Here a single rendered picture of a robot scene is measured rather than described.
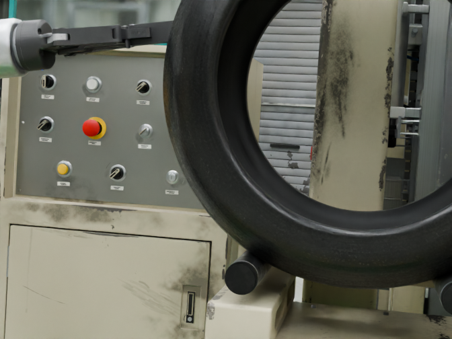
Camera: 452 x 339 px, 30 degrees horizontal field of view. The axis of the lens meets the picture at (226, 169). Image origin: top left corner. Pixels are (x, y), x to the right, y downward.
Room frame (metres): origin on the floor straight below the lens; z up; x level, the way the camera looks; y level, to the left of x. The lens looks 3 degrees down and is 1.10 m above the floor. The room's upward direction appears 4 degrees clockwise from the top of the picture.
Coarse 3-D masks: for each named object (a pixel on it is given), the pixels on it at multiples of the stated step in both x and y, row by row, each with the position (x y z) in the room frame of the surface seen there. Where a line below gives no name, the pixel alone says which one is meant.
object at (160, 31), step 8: (136, 24) 1.25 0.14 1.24; (144, 24) 1.24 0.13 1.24; (152, 24) 1.24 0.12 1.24; (160, 24) 1.24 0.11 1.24; (168, 24) 1.24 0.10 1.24; (152, 32) 1.24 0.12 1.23; (160, 32) 1.24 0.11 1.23; (168, 32) 1.24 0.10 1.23; (136, 40) 1.25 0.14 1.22; (144, 40) 1.24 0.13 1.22; (152, 40) 1.24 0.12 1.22; (160, 40) 1.24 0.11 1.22
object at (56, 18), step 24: (24, 0) 1.96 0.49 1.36; (48, 0) 1.95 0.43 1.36; (72, 0) 1.94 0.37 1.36; (96, 0) 1.93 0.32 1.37; (120, 0) 1.92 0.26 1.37; (144, 0) 1.91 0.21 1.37; (168, 0) 1.90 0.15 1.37; (72, 24) 1.94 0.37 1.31; (96, 24) 1.93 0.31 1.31; (120, 24) 1.92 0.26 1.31
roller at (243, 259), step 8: (240, 256) 1.17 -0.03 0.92; (248, 256) 1.15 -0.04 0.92; (232, 264) 1.11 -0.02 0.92; (240, 264) 1.10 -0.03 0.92; (248, 264) 1.11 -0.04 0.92; (256, 264) 1.13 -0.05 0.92; (264, 264) 1.18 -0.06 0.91; (232, 272) 1.11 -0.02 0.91; (240, 272) 1.10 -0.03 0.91; (248, 272) 1.10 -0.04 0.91; (256, 272) 1.11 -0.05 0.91; (264, 272) 1.17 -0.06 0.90; (232, 280) 1.11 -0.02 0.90; (240, 280) 1.10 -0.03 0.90; (248, 280) 1.10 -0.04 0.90; (256, 280) 1.10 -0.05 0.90; (232, 288) 1.11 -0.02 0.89; (240, 288) 1.10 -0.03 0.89; (248, 288) 1.10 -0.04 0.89
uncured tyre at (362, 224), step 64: (192, 0) 1.14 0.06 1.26; (256, 0) 1.37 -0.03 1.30; (448, 0) 1.35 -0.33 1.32; (192, 64) 1.12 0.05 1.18; (192, 128) 1.12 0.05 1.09; (256, 192) 1.10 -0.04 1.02; (448, 192) 1.32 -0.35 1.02; (256, 256) 1.17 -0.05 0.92; (320, 256) 1.09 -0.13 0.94; (384, 256) 1.08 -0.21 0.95; (448, 256) 1.08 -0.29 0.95
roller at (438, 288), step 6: (444, 276) 1.12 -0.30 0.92; (450, 276) 1.10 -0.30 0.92; (438, 282) 1.13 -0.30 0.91; (444, 282) 1.09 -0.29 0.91; (450, 282) 1.07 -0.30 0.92; (438, 288) 1.11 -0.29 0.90; (444, 288) 1.07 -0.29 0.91; (450, 288) 1.06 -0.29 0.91; (438, 294) 1.11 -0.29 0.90; (444, 294) 1.06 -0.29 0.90; (450, 294) 1.06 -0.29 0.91; (444, 300) 1.06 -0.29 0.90; (450, 300) 1.06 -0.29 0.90; (444, 306) 1.06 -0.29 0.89; (450, 306) 1.06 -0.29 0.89; (450, 312) 1.06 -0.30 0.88
